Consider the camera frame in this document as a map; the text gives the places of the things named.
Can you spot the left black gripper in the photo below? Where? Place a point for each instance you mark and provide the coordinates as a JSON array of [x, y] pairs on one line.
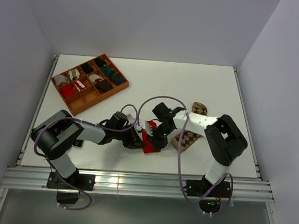
[[134, 141]]

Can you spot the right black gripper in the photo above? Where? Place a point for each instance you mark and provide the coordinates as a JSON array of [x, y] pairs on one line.
[[158, 143]]

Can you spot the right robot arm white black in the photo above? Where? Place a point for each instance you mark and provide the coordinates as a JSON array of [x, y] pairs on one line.
[[225, 140]]

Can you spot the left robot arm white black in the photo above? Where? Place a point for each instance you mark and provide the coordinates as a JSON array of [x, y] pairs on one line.
[[58, 133]]

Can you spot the beige argyle sock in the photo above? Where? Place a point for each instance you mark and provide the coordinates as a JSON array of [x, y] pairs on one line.
[[189, 138]]

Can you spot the black blue patterned sock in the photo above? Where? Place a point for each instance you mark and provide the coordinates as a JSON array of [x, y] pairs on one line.
[[78, 143]]

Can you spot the dark green rolled sock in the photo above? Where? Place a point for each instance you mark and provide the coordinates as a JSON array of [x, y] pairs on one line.
[[118, 80]]

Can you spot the orange divided sock tray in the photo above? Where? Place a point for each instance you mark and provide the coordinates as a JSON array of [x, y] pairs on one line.
[[87, 98]]

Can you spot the white red rolled sock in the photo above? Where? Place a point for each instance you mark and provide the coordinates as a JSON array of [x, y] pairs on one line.
[[94, 78]]

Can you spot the teal rolled sock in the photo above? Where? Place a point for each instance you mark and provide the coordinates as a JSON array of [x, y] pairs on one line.
[[108, 72]]

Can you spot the red white striped sock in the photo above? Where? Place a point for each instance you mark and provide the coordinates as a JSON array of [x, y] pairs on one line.
[[79, 85]]

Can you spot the black rolled sock far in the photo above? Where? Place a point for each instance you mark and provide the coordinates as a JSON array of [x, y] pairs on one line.
[[99, 62]]

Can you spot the black rolled sock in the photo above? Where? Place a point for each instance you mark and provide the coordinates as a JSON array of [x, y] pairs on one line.
[[87, 68], [99, 62]]

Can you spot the black rolled sock middle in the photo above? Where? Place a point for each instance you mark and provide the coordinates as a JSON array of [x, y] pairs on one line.
[[87, 68]]

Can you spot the beige brown rolled sock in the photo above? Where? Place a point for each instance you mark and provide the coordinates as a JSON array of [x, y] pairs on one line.
[[73, 74]]

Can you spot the grey rolled sock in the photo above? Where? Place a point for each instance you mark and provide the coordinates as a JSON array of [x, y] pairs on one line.
[[61, 80]]

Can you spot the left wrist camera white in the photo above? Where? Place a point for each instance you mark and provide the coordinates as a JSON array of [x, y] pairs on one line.
[[132, 119]]

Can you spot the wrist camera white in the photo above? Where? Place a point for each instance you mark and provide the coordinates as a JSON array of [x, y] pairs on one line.
[[132, 119], [144, 127]]

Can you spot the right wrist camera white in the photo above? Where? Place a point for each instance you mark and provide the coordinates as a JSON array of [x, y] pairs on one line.
[[144, 127]]

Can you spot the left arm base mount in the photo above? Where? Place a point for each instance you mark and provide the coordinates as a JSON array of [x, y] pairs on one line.
[[70, 190]]

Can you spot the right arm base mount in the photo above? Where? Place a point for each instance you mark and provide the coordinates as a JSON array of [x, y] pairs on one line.
[[211, 204]]

